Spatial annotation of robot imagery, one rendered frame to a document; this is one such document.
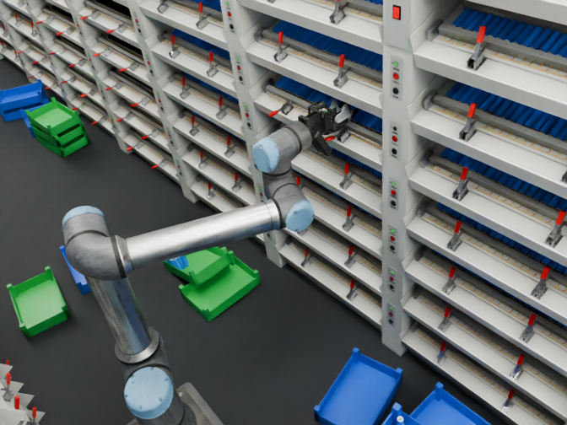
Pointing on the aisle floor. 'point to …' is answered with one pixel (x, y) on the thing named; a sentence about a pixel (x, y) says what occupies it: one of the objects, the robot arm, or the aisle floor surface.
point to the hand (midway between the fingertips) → (347, 112)
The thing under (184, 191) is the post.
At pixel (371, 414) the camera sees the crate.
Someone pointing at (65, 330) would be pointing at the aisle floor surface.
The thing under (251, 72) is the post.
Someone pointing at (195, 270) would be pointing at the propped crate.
